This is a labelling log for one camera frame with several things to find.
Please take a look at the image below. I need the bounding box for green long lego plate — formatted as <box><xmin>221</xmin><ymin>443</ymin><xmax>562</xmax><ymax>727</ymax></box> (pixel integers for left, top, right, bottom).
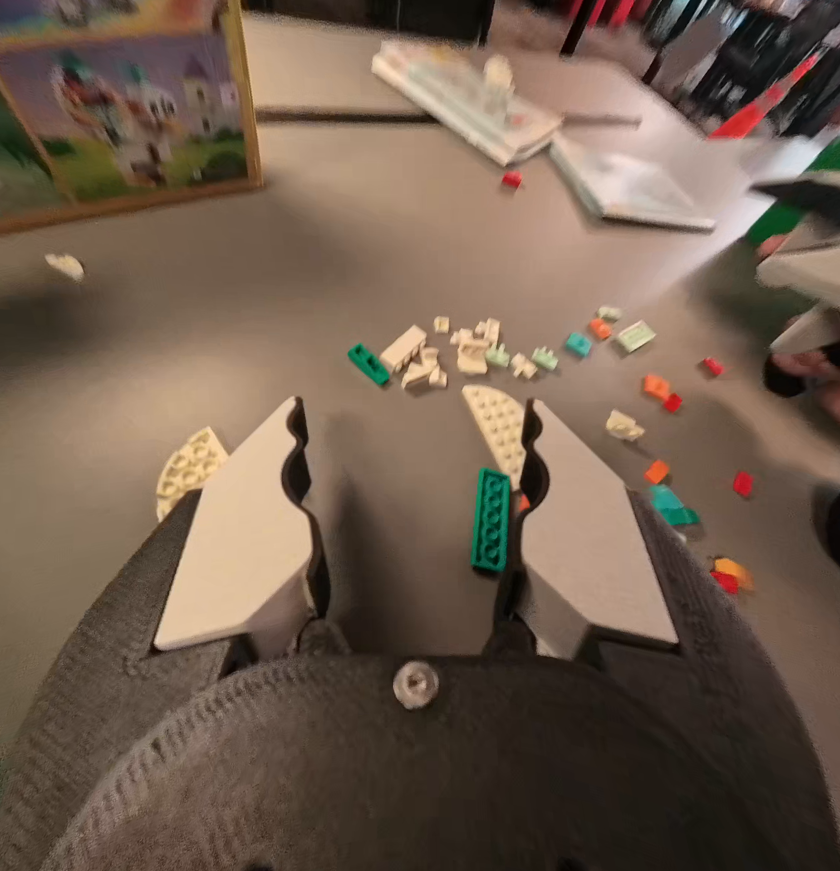
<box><xmin>470</xmin><ymin>467</ymin><xmax>513</xmax><ymax>574</ymax></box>

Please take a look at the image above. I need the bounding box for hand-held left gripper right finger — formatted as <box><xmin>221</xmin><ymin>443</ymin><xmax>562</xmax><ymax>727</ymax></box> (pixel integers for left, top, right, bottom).
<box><xmin>507</xmin><ymin>398</ymin><xmax>681</xmax><ymax>661</ymax></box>

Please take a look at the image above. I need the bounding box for orange traffic cone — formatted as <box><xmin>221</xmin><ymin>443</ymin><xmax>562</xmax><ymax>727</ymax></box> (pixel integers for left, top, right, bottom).
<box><xmin>707</xmin><ymin>54</ymin><xmax>821</xmax><ymax>142</ymax></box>

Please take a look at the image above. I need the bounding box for green plastic bin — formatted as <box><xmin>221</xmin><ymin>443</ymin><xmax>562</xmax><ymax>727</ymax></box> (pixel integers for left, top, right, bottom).
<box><xmin>745</xmin><ymin>132</ymin><xmax>840</xmax><ymax>247</ymax></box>

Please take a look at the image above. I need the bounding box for lego set box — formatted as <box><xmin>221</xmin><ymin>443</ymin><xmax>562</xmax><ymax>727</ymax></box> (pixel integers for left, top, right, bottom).
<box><xmin>0</xmin><ymin>0</ymin><xmax>265</xmax><ymax>237</ymax></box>

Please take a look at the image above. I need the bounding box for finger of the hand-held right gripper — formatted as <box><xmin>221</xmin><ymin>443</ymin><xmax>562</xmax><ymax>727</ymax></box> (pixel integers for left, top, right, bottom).
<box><xmin>756</xmin><ymin>216</ymin><xmax>840</xmax><ymax>315</ymax></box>
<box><xmin>750</xmin><ymin>169</ymin><xmax>840</xmax><ymax>229</ymax></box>

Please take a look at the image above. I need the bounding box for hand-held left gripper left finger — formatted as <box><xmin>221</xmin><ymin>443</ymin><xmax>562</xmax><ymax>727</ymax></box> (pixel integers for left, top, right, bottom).
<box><xmin>152</xmin><ymin>396</ymin><xmax>331</xmax><ymax>660</ymax></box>

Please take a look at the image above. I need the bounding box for pile of lego pieces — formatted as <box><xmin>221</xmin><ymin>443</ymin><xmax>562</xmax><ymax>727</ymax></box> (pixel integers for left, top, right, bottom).
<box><xmin>154</xmin><ymin>305</ymin><xmax>757</xmax><ymax>597</ymax></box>

